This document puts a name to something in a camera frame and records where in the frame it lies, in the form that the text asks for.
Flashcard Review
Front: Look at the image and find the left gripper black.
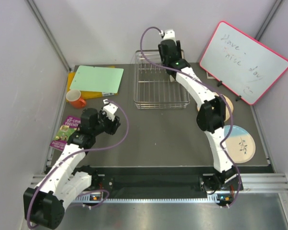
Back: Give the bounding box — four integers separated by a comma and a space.
92, 107, 120, 136

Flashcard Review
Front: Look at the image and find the beige branch plate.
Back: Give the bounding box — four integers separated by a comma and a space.
197, 94, 234, 122

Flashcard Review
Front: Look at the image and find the blue cream plate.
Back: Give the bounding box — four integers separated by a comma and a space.
225, 125, 256, 163

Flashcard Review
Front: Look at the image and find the beige bird plate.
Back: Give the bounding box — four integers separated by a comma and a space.
170, 75, 176, 82

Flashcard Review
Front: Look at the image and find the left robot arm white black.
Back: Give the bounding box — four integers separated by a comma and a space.
23, 103, 120, 230

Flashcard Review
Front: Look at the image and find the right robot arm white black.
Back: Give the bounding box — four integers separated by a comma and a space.
158, 39, 237, 190

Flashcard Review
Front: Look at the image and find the purple treehouse book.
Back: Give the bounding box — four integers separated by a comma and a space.
50, 116, 81, 151

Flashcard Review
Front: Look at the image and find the orange ceramic mug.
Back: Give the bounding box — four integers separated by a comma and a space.
66, 90, 86, 109

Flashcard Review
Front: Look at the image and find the green plastic cutting board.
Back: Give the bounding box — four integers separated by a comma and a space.
70, 65, 124, 93

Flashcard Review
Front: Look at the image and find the pink framed whiteboard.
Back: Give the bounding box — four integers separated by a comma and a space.
200, 21, 288, 105

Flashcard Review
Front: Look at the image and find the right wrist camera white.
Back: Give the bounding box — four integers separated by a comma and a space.
159, 29, 176, 42

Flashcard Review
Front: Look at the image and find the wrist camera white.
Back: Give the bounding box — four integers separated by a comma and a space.
159, 29, 176, 42
102, 99, 118, 121

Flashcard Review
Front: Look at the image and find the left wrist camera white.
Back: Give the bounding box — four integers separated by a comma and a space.
102, 99, 118, 121

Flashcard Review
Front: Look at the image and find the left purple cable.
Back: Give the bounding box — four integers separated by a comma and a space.
26, 99, 130, 228

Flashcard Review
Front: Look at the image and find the purple cable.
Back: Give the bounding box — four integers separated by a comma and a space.
26, 99, 130, 228
140, 26, 243, 208

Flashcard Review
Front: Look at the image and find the metal wire dish rack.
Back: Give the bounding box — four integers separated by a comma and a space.
133, 50, 191, 109

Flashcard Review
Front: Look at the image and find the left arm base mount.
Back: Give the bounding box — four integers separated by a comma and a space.
85, 175, 114, 191

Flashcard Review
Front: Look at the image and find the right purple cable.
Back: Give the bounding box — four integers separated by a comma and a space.
140, 26, 243, 208

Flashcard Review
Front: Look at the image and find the grey slotted cable duct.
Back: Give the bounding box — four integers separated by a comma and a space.
74, 193, 236, 204

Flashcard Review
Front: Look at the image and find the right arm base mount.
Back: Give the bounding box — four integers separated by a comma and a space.
199, 173, 243, 194

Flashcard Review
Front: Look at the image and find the aluminium frame rail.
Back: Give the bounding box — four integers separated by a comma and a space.
36, 172, 288, 195

